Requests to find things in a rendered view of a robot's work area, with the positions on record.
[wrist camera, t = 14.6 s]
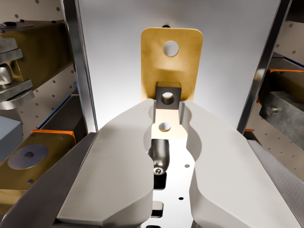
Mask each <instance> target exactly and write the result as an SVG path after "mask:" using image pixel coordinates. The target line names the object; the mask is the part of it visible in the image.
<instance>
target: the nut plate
mask: <svg viewBox="0 0 304 228"><path fill-rule="evenodd" d="M169 41H174V42H176V43H177V44H178V46H179V49H178V52H177V54H176V55H174V56H171V57H170V56H167V55H166V54H165V53H164V51H163V47H164V45H165V43H167V42H169ZM202 44H203V35H202V33H201V32H200V31H199V30H197V29H194V28H160V27H148V28H146V29H144V31H143V32H142V34H141V102H143V101H144V100H146V99H153V100H157V104H156V123H153V125H152V138H158V139H176V140H182V139H184V138H186V137H187V132H186V131H185V129H184V128H183V127H182V125H179V115H178V109H179V104H180V101H185V100H190V101H192V102H193V99H194V93H195V86H196V80H197V74H198V68H199V63H200V55H201V50H202ZM164 93H172V95H171V96H170V97H165V96H163V94H164ZM162 122H167V123H169V124H170V125H171V127H170V128H169V129H168V130H162V129H160V128H159V124H160V123H162Z"/></svg>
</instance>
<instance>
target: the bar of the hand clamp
mask: <svg viewBox="0 0 304 228"><path fill-rule="evenodd" d="M22 57H23V54H22V51H21V49H20V48H17V49H14V50H11V51H8V52H4V53H0V64H2V63H6V62H9V61H12V60H15V59H18V58H22ZM32 86H33V84H32V81H31V80H30V79H26V80H24V81H12V82H11V85H9V86H6V87H0V103H1V102H3V101H5V100H7V99H9V98H11V97H13V96H15V95H17V94H19V93H21V92H23V91H25V90H27V89H29V88H30V87H32Z"/></svg>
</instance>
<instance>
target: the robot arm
mask: <svg viewBox="0 0 304 228"><path fill-rule="evenodd" d="M156 104H157V100H153V99H146V100H144V101H143V102H141V103H139V104H137V105H135V106H133V107H132V108H129V109H128V110H126V111H124V112H122V113H121V114H119V115H117V116H116V117H114V118H113V119H111V120H110V121H109V122H108V123H106V124H105V125H104V126H103V127H102V128H101V129H100V130H98V131H97V132H90V133H88V134H87V135H86V136H85V137H84V138H83V139H82V140H81V141H79V142H78V143H77V144H76V145H75V146H74V147H73V148H72V149H71V150H70V151H69V152H68V153H66V154H65V155H64V156H63V157H62V158H61V159H60V160H59V161H57V162H56V163H55V164H54V165H53V166H52V167H51V168H50V169H48V170H47V171H46V172H45V173H44V174H43V175H42V176H41V177H40V178H39V179H37V180H36V181H35V182H34V183H33V184H32V185H31V186H30V188H29V189H28V190H27V191H26V192H25V193H24V194H23V195H22V196H21V197H20V199H19V200H18V201H17V202H16V203H15V205H14V206H13V207H12V209H11V210H10V211H9V212H8V213H7V215H6V216H5V217H4V219H3V220H2V222H1V223H0V228H136V227H138V226H139V225H141V224H142V223H144V222H146V221H147V220H148V219H149V218H150V216H151V214H152V202H153V185H154V163H153V160H152V159H151V158H150V157H149V155H148V154H147V151H148V150H149V149H150V147H151V141H152V125H153V124H155V123H156ZM178 115H179V125H182V127H183V128H184V129H185V131H186V132H187V141H186V149H187V151H188V152H189V153H190V154H191V156H192V157H193V159H194V161H195V166H194V170H193V174H192V178H191V183H190V188H189V197H190V210H191V215H192V218H193V219H194V221H195V222H196V223H197V224H198V225H200V226H201V227H203V228H304V182H303V181H302V180H301V179H299V178H298V177H297V176H296V175H295V174H294V173H292V172H291V171H290V170H289V169H288V168H287V167H285V166H284V165H283V164H282V163H281V162H280V161H278V160H277V159H276V158H275V157H274V156H272V155H271V154H270V153H269V152H268V151H267V150H266V149H265V148H263V147H262V146H261V145H260V144H259V143H258V142H256V141H255V140H247V139H246V138H245V137H244V136H243V135H241V134H240V133H239V132H238V131H237V130H236V129H235V128H234V127H232V126H231V125H230V124H228V123H227V122H225V121H224V120H222V119H221V118H219V117H218V116H216V115H214V114H213V113H211V112H209V111H207V110H206V109H204V108H202V107H200V106H199V105H197V104H195V103H194V102H192V101H190V100H185V101H180V104H179V109H178Z"/></svg>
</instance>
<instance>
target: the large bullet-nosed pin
mask: <svg viewBox="0 0 304 228"><path fill-rule="evenodd" d="M147 154H148V155H149V157H150V158H151V159H152V160H153V163H154V174H155V175H162V174H164V173H165V172H166V171H167V169H168V167H169V164H170V145H169V142H168V141H167V140H166V139H158V138H153V139H152V141H151V147H150V149H149V150H148V152H147Z"/></svg>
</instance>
